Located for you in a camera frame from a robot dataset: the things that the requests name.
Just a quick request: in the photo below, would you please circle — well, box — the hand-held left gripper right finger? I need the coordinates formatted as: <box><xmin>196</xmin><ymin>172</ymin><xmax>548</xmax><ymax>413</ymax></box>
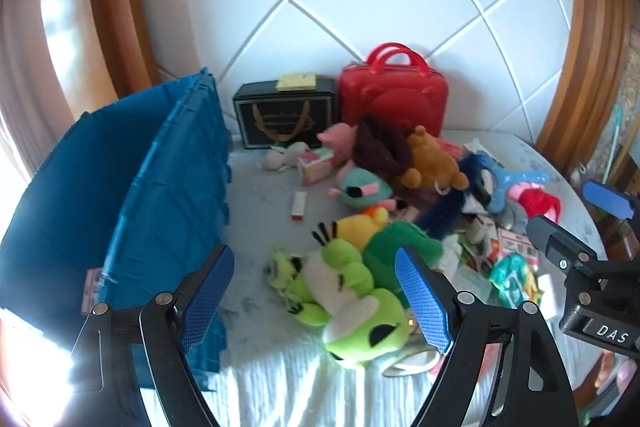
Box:
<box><xmin>394</xmin><ymin>245</ymin><xmax>577</xmax><ymax>427</ymax></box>

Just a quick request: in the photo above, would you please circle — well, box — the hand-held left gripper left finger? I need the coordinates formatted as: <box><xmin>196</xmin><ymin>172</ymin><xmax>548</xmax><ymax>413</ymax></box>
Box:
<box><xmin>70</xmin><ymin>243</ymin><xmax>236</xmax><ymax>427</ymax></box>

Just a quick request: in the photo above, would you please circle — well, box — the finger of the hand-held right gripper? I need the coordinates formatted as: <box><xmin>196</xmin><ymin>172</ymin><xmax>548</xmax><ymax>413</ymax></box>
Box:
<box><xmin>581</xmin><ymin>178</ymin><xmax>640</xmax><ymax>221</ymax></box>
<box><xmin>526</xmin><ymin>213</ymin><xmax>640</xmax><ymax>281</ymax></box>

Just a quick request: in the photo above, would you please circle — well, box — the blue plastic container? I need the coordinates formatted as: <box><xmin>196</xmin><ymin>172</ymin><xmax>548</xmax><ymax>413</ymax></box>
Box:
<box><xmin>0</xmin><ymin>68</ymin><xmax>234</xmax><ymax>389</ymax></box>

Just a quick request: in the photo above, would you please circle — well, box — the person's right hand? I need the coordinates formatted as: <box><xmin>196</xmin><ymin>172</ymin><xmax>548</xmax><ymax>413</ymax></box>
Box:
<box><xmin>595</xmin><ymin>351</ymin><xmax>640</xmax><ymax>408</ymax></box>

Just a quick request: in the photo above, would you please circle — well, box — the red plush toy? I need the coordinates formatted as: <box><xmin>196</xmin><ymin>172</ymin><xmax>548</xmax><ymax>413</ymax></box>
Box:
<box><xmin>506</xmin><ymin>187</ymin><xmax>563</xmax><ymax>224</ymax></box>

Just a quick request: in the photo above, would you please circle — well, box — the pile of small packets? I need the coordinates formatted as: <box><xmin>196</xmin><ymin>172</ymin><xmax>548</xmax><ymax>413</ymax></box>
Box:
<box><xmin>444</xmin><ymin>212</ymin><xmax>557</xmax><ymax>324</ymax></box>

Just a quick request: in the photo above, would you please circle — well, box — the teal patterned pouch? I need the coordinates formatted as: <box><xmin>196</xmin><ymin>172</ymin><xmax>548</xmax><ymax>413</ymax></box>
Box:
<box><xmin>489</xmin><ymin>254</ymin><xmax>539</xmax><ymax>309</ymax></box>

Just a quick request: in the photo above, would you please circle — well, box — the dark green plush toy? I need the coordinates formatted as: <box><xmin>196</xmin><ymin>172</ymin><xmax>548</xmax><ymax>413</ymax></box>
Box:
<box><xmin>362</xmin><ymin>221</ymin><xmax>445</xmax><ymax>294</ymax></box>

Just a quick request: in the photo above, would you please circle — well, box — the light green frog plush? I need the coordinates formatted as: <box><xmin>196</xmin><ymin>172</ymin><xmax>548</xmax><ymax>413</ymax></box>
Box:
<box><xmin>287</xmin><ymin>236</ymin><xmax>412</xmax><ymax>369</ymax></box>

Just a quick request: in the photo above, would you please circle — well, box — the small green monster plush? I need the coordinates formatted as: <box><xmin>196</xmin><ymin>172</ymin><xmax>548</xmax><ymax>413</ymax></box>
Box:
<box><xmin>264</xmin><ymin>244</ymin><xmax>312</xmax><ymax>294</ymax></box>

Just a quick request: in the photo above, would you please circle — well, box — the yellow plush toy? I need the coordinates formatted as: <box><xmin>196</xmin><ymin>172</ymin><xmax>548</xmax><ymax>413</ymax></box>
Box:
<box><xmin>312</xmin><ymin>211</ymin><xmax>392</xmax><ymax>254</ymax></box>

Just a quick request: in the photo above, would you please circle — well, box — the dark blue furry toy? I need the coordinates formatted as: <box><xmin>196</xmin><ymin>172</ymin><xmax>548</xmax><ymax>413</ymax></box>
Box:
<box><xmin>416</xmin><ymin>154</ymin><xmax>482</xmax><ymax>239</ymax></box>

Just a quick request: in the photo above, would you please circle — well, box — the white bed cover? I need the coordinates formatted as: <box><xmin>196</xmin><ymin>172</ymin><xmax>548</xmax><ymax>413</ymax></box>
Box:
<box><xmin>139</xmin><ymin>129</ymin><xmax>609</xmax><ymax>427</ymax></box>

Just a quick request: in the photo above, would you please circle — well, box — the teal round plush toy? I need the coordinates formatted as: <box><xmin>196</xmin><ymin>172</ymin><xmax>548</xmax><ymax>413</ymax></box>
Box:
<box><xmin>328</xmin><ymin>167</ymin><xmax>397</xmax><ymax>211</ymax></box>

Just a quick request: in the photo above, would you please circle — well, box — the orange plush bear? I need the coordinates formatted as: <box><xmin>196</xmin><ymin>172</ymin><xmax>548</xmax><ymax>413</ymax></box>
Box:
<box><xmin>394</xmin><ymin>126</ymin><xmax>471</xmax><ymax>194</ymax></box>

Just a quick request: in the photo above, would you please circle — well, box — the small white plush bunny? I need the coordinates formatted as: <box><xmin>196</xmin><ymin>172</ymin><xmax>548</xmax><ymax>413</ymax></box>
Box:
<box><xmin>258</xmin><ymin>141</ymin><xmax>312</xmax><ymax>174</ymax></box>

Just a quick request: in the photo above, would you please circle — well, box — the dark brown plush toy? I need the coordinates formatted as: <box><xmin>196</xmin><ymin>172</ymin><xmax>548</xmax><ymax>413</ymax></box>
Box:
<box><xmin>352</xmin><ymin>114</ymin><xmax>417</xmax><ymax>181</ymax></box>

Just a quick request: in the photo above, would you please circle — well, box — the small pink and white carton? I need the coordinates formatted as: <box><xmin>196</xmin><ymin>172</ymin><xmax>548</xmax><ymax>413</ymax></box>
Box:
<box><xmin>297</xmin><ymin>146</ymin><xmax>337</xmax><ymax>186</ymax></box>

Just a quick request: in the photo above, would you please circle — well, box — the pink plush toy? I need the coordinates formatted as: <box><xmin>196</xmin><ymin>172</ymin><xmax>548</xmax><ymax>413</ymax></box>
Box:
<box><xmin>316</xmin><ymin>122</ymin><xmax>362</xmax><ymax>168</ymax></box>

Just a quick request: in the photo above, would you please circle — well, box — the black gift box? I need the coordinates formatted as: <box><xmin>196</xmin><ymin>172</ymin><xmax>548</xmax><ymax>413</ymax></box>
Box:
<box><xmin>233</xmin><ymin>77</ymin><xmax>340</xmax><ymax>150</ymax></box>

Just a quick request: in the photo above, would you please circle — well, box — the red toy suitcase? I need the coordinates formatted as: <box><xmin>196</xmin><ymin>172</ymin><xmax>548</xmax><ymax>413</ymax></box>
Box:
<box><xmin>338</xmin><ymin>41</ymin><xmax>450</xmax><ymax>138</ymax></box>

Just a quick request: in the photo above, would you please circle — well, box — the yellow sticky note pad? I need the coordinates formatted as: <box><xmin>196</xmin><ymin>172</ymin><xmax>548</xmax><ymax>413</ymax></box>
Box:
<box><xmin>276</xmin><ymin>73</ymin><xmax>317</xmax><ymax>93</ymax></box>

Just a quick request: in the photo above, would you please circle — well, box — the wooden headboard post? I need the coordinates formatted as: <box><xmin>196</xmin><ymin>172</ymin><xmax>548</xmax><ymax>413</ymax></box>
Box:
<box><xmin>532</xmin><ymin>0</ymin><xmax>640</xmax><ymax>168</ymax></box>

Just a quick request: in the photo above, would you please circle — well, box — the glossy wooden frame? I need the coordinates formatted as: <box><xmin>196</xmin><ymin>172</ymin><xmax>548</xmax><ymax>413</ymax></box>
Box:
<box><xmin>30</xmin><ymin>0</ymin><xmax>162</xmax><ymax>118</ymax></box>

